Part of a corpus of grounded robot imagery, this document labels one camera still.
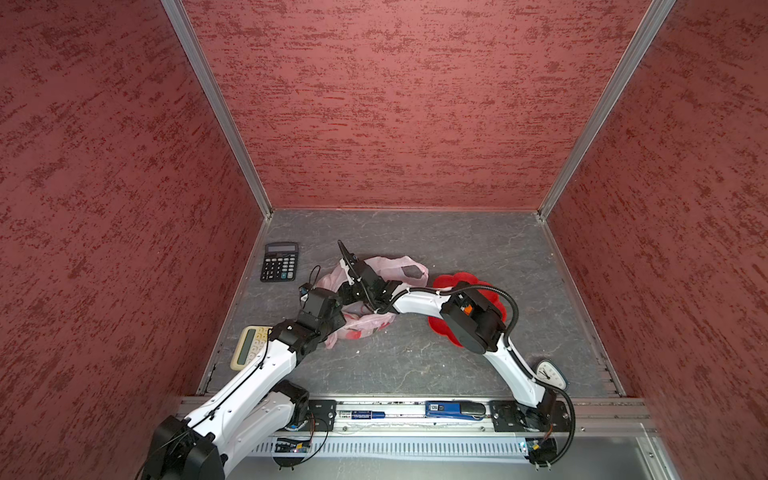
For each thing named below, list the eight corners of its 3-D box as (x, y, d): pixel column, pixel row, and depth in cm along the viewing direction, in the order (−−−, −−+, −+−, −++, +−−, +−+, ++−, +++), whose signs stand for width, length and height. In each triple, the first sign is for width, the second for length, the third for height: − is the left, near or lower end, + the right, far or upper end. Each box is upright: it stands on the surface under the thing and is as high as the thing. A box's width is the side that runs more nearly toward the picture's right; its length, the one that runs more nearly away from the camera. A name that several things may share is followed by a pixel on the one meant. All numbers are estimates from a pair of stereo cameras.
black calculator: (256, 281, 102) (254, 277, 100) (269, 246, 112) (266, 242, 110) (294, 281, 102) (292, 277, 100) (303, 246, 112) (301, 242, 110)
